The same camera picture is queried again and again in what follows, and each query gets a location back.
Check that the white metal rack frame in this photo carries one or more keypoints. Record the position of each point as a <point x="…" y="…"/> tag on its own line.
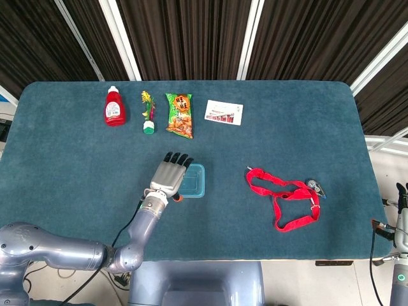
<point x="387" y="145"/>

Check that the thin grey frame post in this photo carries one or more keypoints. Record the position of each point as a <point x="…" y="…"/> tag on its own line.
<point x="79" y="41"/>

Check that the white frame post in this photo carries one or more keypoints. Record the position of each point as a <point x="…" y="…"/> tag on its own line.
<point x="379" y="57"/>
<point x="121" y="41"/>
<point x="250" y="41"/>

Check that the red ketchup bottle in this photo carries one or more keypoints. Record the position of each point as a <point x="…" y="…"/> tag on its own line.
<point x="114" y="111"/>

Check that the dark brown pleated curtain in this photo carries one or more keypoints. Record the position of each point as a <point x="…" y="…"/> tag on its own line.
<point x="191" y="38"/>

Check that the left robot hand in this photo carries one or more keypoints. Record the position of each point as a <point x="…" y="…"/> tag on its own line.
<point x="167" y="177"/>

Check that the blue plastic tray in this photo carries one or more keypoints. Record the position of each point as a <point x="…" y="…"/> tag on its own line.
<point x="194" y="181"/>

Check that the teal table mat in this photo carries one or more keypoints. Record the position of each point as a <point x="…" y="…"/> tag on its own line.
<point x="223" y="229"/>

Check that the black table edge bracket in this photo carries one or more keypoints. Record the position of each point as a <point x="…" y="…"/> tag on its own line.
<point x="334" y="263"/>

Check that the green snack bag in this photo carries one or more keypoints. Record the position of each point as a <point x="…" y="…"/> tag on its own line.
<point x="180" y="118"/>

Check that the blue-grey robot torso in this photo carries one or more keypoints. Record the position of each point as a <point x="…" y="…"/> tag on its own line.
<point x="194" y="283"/>

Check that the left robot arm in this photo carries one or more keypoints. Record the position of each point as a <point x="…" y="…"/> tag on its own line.
<point x="63" y="252"/>

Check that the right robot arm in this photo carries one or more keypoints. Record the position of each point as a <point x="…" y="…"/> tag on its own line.
<point x="400" y="280"/>

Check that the dark blue fabric bundle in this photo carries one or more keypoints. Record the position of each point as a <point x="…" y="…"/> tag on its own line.
<point x="57" y="303"/>

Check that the white printed card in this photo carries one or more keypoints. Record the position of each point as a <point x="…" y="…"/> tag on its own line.
<point x="223" y="112"/>

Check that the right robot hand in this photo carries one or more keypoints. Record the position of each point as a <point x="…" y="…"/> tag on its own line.
<point x="402" y="226"/>

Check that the metal key clip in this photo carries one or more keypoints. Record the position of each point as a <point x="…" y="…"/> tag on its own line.
<point x="314" y="185"/>

